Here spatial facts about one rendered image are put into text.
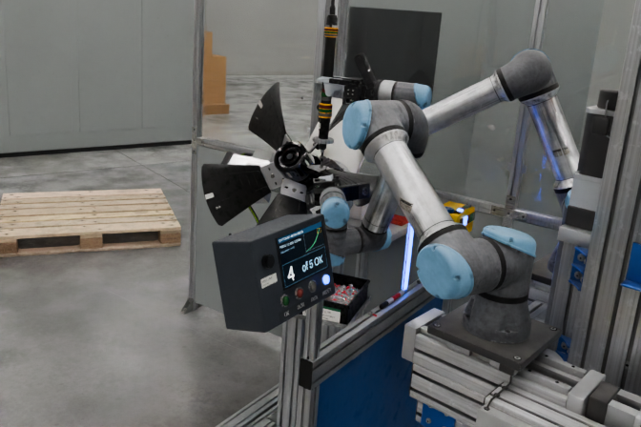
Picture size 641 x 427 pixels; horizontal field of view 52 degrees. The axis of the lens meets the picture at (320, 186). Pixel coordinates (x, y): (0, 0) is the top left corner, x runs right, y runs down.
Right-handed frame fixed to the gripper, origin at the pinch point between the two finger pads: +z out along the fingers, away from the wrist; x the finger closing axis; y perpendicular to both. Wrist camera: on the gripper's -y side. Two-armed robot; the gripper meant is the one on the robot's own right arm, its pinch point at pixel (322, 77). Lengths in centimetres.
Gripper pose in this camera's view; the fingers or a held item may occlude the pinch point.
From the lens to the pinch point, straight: 213.5
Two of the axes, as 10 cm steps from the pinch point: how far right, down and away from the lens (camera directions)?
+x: 4.1, -2.1, 8.9
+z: -9.1, -1.8, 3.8
